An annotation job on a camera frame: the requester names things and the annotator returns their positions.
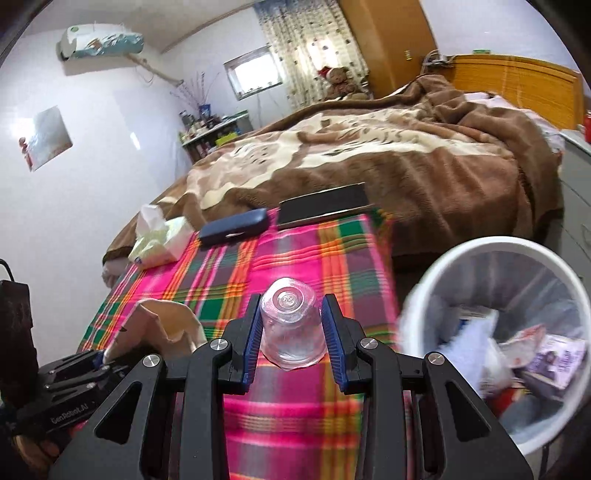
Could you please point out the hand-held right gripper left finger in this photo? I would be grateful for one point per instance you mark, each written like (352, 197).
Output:
(251, 341)

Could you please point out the small window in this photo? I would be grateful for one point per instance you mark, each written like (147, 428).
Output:
(254, 69)

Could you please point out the brown beige blanket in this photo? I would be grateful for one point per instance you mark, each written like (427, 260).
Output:
(415, 175)

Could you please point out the purple printed packet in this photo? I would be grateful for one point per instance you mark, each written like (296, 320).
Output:
(554, 362)

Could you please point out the white trash bin with liner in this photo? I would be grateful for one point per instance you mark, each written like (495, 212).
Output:
(485, 247)

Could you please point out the soft tissue pack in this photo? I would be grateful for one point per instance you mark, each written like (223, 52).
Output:
(161, 244)

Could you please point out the dark smartphone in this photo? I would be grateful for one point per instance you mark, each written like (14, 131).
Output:
(323, 205)

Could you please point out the person's left hand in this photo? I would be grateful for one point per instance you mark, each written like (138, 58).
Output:
(32, 450)

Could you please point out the pink green plaid cloth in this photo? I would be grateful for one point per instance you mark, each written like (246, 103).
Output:
(295, 258)

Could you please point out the wooden bed headboard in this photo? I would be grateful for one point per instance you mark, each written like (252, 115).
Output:
(517, 78)

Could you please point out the grey drawer nightstand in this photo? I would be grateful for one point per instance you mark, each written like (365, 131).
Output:
(577, 184)

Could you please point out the dark blue glasses case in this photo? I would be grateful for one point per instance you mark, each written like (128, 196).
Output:
(233, 227)

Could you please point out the heart patterned curtain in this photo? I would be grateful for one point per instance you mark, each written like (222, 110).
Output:
(304, 41)

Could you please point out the wooden wardrobe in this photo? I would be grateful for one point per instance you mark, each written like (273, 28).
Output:
(392, 41)

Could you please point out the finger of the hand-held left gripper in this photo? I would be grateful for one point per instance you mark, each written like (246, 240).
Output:
(92, 376)
(87, 358)

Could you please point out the clear plastic cup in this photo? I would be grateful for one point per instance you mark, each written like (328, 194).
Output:
(291, 323)

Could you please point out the cluttered white desk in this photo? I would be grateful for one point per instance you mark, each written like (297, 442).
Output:
(221, 127)

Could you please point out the dry branches in vase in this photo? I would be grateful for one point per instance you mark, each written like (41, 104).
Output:
(203, 110)

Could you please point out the white wall pipe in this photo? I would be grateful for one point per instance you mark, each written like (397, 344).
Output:
(157, 71)

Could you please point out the wall air conditioner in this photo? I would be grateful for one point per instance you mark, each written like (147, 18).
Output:
(101, 44)

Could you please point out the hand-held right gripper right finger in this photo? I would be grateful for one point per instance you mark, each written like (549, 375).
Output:
(332, 341)

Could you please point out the brown teddy bear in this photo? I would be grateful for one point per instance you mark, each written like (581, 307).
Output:
(339, 81)

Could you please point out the power strip with plugs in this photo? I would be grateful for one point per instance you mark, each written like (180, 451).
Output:
(436, 57)

